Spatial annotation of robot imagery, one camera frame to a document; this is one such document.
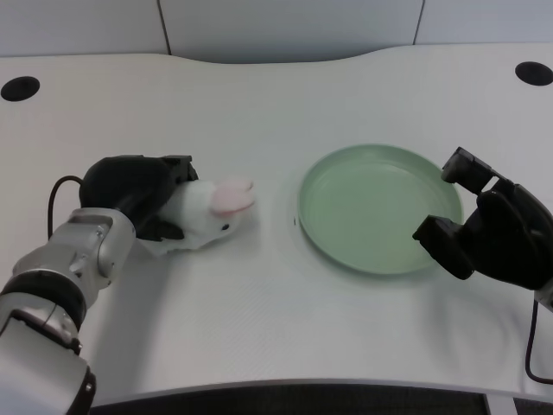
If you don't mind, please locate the light green round plate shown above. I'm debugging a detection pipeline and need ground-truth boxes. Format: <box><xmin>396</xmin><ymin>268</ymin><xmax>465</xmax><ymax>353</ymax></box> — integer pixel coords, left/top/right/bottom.
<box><xmin>296</xmin><ymin>144</ymin><xmax>464</xmax><ymax>275</ymax></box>

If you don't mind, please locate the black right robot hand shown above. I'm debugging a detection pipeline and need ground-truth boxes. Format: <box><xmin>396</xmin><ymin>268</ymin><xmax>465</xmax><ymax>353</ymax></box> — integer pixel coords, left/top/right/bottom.
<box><xmin>412</xmin><ymin>146</ymin><xmax>553</xmax><ymax>291</ymax></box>

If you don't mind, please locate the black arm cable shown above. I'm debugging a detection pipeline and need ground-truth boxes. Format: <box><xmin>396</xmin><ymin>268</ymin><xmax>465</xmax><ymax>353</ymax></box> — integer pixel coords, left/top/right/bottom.
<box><xmin>524</xmin><ymin>299</ymin><xmax>553</xmax><ymax>385</ymax></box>
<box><xmin>48</xmin><ymin>175</ymin><xmax>86</xmax><ymax>238</ymax></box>

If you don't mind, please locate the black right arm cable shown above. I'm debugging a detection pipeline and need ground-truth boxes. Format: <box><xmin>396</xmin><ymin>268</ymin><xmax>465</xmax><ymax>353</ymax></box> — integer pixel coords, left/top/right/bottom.
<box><xmin>524</xmin><ymin>299</ymin><xmax>553</xmax><ymax>385</ymax></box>

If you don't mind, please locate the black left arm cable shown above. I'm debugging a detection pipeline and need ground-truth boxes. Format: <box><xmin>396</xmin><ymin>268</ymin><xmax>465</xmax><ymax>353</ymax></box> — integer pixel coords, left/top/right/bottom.
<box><xmin>48</xmin><ymin>175</ymin><xmax>86</xmax><ymax>238</ymax></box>

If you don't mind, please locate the black round desk grommet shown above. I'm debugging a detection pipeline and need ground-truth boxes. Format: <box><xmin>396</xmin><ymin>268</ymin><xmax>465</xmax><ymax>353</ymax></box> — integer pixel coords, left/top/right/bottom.
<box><xmin>515</xmin><ymin>61</ymin><xmax>553</xmax><ymax>86</ymax></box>
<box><xmin>0</xmin><ymin>76</ymin><xmax>41</xmax><ymax>102</ymax></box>

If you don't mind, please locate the white plush rabbit doll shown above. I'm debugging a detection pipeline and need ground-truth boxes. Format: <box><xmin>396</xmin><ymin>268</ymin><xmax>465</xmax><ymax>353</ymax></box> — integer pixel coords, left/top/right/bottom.
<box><xmin>143</xmin><ymin>174</ymin><xmax>255</xmax><ymax>257</ymax></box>

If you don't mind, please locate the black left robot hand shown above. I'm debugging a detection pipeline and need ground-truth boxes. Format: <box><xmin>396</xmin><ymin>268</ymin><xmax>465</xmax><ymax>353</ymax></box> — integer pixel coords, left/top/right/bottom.
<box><xmin>79</xmin><ymin>153</ymin><xmax>200</xmax><ymax>242</ymax></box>

